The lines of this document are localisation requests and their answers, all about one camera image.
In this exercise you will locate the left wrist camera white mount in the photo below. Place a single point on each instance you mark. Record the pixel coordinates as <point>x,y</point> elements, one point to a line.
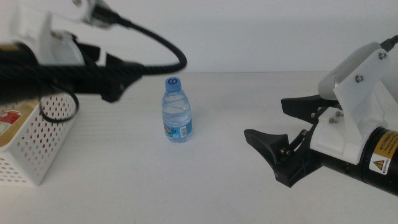
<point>56,46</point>

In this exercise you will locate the yellow liquid bottle white cap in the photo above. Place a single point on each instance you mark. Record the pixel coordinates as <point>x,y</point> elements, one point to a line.
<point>18,130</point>

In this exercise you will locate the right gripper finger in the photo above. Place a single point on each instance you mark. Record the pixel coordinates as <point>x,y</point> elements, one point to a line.
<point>267,144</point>
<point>304,107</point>

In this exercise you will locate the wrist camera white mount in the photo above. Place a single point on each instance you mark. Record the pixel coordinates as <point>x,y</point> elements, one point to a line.
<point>56,46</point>
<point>357,124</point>

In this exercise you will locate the water bottle blue cap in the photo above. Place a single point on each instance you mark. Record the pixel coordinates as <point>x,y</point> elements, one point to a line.
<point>176,112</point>

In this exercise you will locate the red soda can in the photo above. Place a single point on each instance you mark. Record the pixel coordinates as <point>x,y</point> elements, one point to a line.
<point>56,104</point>

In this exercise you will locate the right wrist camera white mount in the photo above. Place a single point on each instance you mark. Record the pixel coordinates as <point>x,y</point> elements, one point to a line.
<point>357,124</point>

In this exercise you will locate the white perforated plastic basket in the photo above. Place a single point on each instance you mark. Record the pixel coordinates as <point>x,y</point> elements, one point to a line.
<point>32,168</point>

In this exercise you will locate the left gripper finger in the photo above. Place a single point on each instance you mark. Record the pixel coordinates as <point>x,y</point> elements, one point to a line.
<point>124,77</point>
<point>90,53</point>

